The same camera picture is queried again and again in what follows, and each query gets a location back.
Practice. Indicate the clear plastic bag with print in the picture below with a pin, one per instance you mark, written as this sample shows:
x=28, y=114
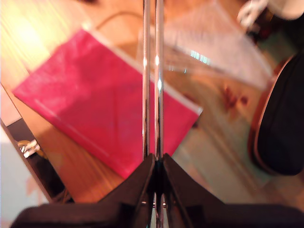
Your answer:
x=213, y=40

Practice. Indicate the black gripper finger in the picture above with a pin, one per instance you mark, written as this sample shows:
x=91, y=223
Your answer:
x=135, y=190
x=180, y=187

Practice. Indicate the black zipped case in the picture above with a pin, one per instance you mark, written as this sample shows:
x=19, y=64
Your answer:
x=282, y=118

